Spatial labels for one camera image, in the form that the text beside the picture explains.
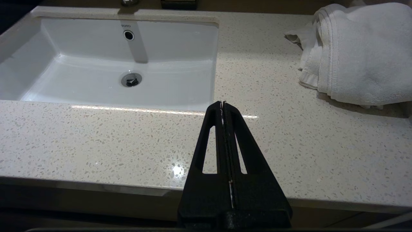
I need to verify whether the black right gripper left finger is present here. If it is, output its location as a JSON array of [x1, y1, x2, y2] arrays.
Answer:
[[177, 101, 231, 228]]

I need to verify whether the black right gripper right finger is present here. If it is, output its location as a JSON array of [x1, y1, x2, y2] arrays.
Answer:
[[223, 101, 293, 228]]

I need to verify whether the chrome drain plug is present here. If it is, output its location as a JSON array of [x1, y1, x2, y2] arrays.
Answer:
[[121, 72, 143, 87]]

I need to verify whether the white sink basin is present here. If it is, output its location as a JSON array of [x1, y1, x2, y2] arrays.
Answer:
[[0, 6, 220, 112]]

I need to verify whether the white towel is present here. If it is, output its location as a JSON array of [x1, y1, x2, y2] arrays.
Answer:
[[284, 3, 412, 109]]

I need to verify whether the black soap dish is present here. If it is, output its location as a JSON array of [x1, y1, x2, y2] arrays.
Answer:
[[160, 0, 198, 10]]

